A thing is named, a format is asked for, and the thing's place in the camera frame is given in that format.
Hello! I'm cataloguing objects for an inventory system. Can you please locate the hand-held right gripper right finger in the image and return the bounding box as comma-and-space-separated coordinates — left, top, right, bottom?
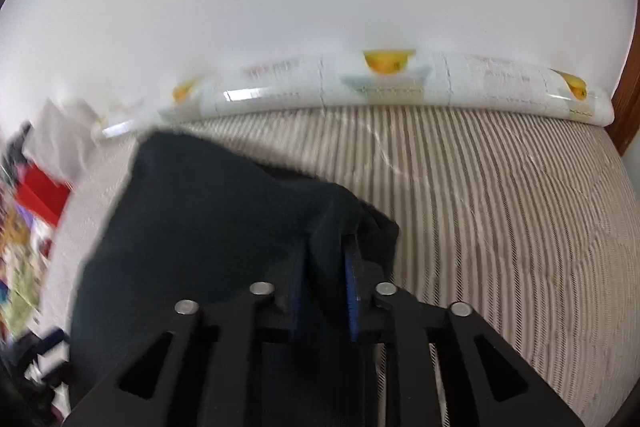
341, 246, 585, 427

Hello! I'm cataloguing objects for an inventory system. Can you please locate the brown wooden door frame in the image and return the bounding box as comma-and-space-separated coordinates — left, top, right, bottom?
610, 51, 640, 156

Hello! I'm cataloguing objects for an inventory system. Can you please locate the striped beige bed cover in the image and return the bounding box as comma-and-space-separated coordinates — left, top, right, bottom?
30, 104, 640, 427

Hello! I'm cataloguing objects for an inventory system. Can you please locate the colourful cloth pile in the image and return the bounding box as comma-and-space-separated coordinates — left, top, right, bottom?
0, 187, 53, 340

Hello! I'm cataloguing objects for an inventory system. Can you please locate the dark blue cloth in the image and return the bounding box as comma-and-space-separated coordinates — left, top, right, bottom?
0, 326, 72, 424

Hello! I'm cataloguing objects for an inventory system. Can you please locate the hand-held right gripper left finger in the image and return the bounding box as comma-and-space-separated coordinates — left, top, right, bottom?
61, 247, 307, 427

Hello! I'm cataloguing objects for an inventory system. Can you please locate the white printed bed bumper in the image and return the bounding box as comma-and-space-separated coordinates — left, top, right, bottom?
99, 48, 616, 141

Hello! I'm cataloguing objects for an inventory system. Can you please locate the white plastic bag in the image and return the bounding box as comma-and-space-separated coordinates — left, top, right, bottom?
22, 98, 102, 181

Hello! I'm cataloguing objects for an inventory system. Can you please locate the black t-shirt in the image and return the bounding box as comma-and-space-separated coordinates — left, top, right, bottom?
67, 129, 401, 427

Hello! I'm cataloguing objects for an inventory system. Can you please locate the red bag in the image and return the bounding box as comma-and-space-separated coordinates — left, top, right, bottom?
13, 163, 74, 229

